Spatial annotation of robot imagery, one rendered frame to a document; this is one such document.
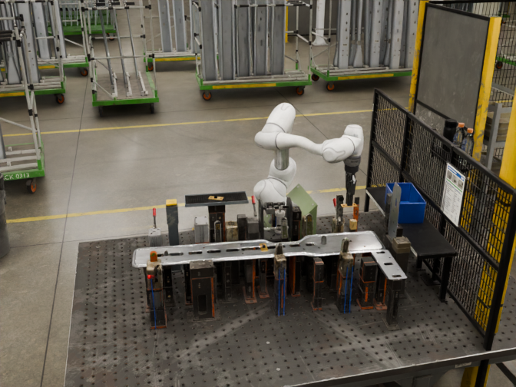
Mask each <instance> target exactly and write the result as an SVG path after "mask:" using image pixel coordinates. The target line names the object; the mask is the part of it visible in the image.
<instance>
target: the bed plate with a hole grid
mask: <svg viewBox="0 0 516 387"><path fill-rule="evenodd" d="M384 222H385V216H384V215H383V213H382V212H381V210H378V211H369V212H361V213H359V218H358V229H357V231H368V230H370V231H373V232H374V233H375V234H376V235H377V236H378V238H379V239H380V240H381V241H382V236H383V230H384ZM145 247H150V243H149V236H148V235H146V236H133V237H125V238H119V239H110V240H97V241H90V242H82V243H78V255H77V262H76V270H75V272H76V274H75V278H74V292H73V300H72V308H71V322H70V330H69V338H68V353H67V361H66V369H65V377H64V387H328V386H333V385H341V384H346V383H350V382H359V381H364V380H368V379H377V378H381V377H386V376H391V375H399V374H404V373H409V372H417V371H422V370H426V369H435V368H440V367H445V366H453V365H457V364H462V363H467V362H475V361H480V360H485V359H493V358H498V357H502V356H511V355H516V279H515V278H514V277H513V276H510V275H509V278H508V285H507V289H506V293H505V297H504V304H503V308H502V311H501V318H500V322H499V326H498V332H497V333H495V334H494V340H493V344H492V348H491V351H486V350H485V349H484V347H483V342H484V339H483V337H482V336H481V335H480V333H479V332H478V331H477V329H476V328H475V327H474V326H473V325H472V324H471V322H470V321H469V320H468V318H467V317H466V315H465V314H464V313H463V312H462V311H461V310H460V308H459V307H458V305H457V304H456V303H455V301H454V300H453V299H452V298H451V297H450V296H449V294H448V293H446V299H447V300H448V302H446V303H441V301H440V300H439V299H438V297H437V296H436V295H439V292H440V287H441V285H437V286H426V285H425V283H424V282H423V280H422V279H421V276H429V275H432V272H431V271H430V270H429V268H428V267H427V266H426V265H425V264H424V262H423V261H422V268H423V270H420V271H418V270H417V269H416V268H415V267H414V264H416V259H417V257H416V256H415V254H414V253H413V252H412V251H411V250H410V253H409V257H408V269H407V275H406V276H407V279H406V281H405V293H404V294H403V295H404V297H405V298H404V299H400V300H399V307H398V313H397V320H396V323H397V324H398V326H399V328H400V330H396V331H388V330H387V328H386V326H385V324H384V322H383V321H382V318H384V317H386V314H387V310H376V308H375V306H374V304H373V306H374V307H373V309H371V310H364V309H361V308H360V307H359V306H357V305H358V304H357V303H356V302H355V301H356V299H358V291H359V285H360V280H359V278H360V275H359V270H360V264H361V257H362V253H357V254H356V257H355V268H354V272H352V273H353V275H352V291H351V301H350V310H351V311H350V313H345V314H342V315H338V314H337V312H338V308H337V306H336V305H334V303H336V300H337V293H329V291H328V289H327V286H326V290H325V291H322V296H321V297H322V308H323V309H324V312H323V311H322V310H319V311H317V310H314V311H313V309H312V308H311V307H310V305H309V303H311V302H312V293H313V291H308V290H307V288H306V277H304V276H301V275H300V296H294V297H292V295H291V292H290V290H289V287H288V284H289V278H287V281H286V304H285V305H286V310H288V311H287V312H288V314H289V315H288V316H274V315H275V313H273V312H272V310H271V308H270V307H271V305H273V291H274V280H275V279H267V280H266V288H267V291H268V293H269V296H270V297H269V298H265V299H261V298H260V296H259V293H258V289H257V286H258V285H259V284H260V281H259V280H257V281H256V280H254V291H255V294H256V300H257V303H252V304H246V301H245V298H244V294H243V286H245V276H242V277H240V284H239V286H235V285H234V286H231V289H235V290H236V297H237V301H238V302H237V303H224V304H219V303H218V301H217V303H214V309H219V310H220V315H221V320H220V321H211V322H194V323H188V322H187V312H193V309H184V291H185V279H184V268H183V265H182V272H180V273H172V282H173V293H174V295H175V296H176V306H173V307H165V313H166V314H167V315H168V317H169V320H170V321H168V322H167V329H165V328H163V329H156V330H154V329H152V330H151V332H150V330H149V328H150V327H151V322H150V320H151V313H146V295H147V294H146V285H145V276H144V270H143V268H136V267H133V266H132V259H133V252H134V251H135V250H136V249H138V248H145ZM214 276H215V283H216V298H217V290H219V289H222V286H219V287H217V270H214ZM241 280H242V281H241Z"/></svg>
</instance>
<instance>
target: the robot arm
mask: <svg viewBox="0 0 516 387"><path fill-rule="evenodd" d="M295 116H296V112H295V109H294V107H293V106H292V105H291V104H287V103H282V104H279V105H278V106H276V107H275V108H274V110H273V111H272V113H271V114H270V116H269V118H268V120H267V122H266V125H265V126H264V128H263V129H262V131H260V132H259V133H257V134H256V136H255V139H254V140H255V143H256V145H257V146H259V147H261V148H263V149H265V150H270V151H273V153H274V159H273V161H272V163H271V165H270V172H269V175H268V178H267V179H266V180H261V181H260V182H258V183H257V184H256V186H255V187H254V191H253V192H254V196H255V198H256V200H257V201H258V202H259V199H262V201H263V207H264V202H274V203H276V202H283V201H285V203H286V198H287V197H288V196H287V197H286V190H287V188H288V187H289V185H290V184H291V182H292V180H293V178H294V176H295V173H296V162H295V161H294V159H292V158H291V157H289V149H290V148H292V147H300V148H302V149H304V150H306V151H308V152H310V153H311V154H316V155H319V156H322V157H323V159H324V160H325V161H326V162H328V163H331V164H335V163H338V162H340V161H343V163H344V164H345V167H344V170H345V172H346V204H347V206H352V202H353V195H355V189H356V181H357V180H355V178H356V175H355V173H356V172H358V171H359V165H360V162H361V153H362V149H363V142H364V136H363V130H362V127H360V126H359V125H356V124H351V125H348V126H347V127H346V129H345V131H344V135H343V136H342V137H341V138H339V139H338V138H335V139H332V140H326V141H324V142H323V144H315V143H313V142H312V141H310V140H309V139H307V138H305V137H300V136H296V135H292V134H290V133H291V131H292V128H293V123H294V119H295ZM285 206H286V204H285Z"/></svg>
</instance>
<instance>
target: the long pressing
mask: <svg viewBox="0 0 516 387"><path fill-rule="evenodd" d="M324 235H325V236H326V238H327V241H326V244H325V245H323V244H321V238H322V236H324ZM357 235H358V236H357ZM343 238H348V239H349V251H350V253H351V254H357V253H371V251H373V250H385V246H384V245H383V243H382V241H381V240H380V239H379V238H378V236H377V235H376V234H375V233H374V232H373V231H370V230H368V231H357V232H346V233H325V234H314V235H306V236H304V237H303V238H302V239H300V240H298V241H292V242H281V243H282V244H283V246H285V247H284V248H283V252H284V255H285V256H313V257H318V256H337V255H339V254H340V250H341V244H342V239H343ZM350 240H351V241H352V242H350ZM260 243H265V244H266V246H275V245H276V244H277V243H273V242H270V241H268V240H241V241H230V242H220V243H199V244H188V245H177V246H156V247H145V248H138V249H136V250H135V251H134V252H133V259H132V266H133V267H136V268H143V267H147V260H150V252H151V251H153V250H154V251H156V252H157V255H160V254H163V255H164V252H165V251H168V254H169V256H161V257H158V259H161V265H162V266H173V265H184V264H190V261H196V260H213V262H223V261H234V260H254V259H264V258H274V253H275V249H276V248H275V249H268V251H264V252H262V251H261V250H242V249H243V248H254V247H260ZM307 243H314V244H315V246H307V245H306V244H307ZM296 244H299V245H300V246H296V247H291V246H290V245H296ZM364 246H365V247H364ZM232 249H239V250H240V251H233V252H227V250H232ZM212 250H220V253H208V252H207V251H212ZM191 252H202V253H201V254H192V255H190V254H189V253H191ZM171 253H182V254H183V255H181V256H170V254H171ZM242 253H243V254H242Z"/></svg>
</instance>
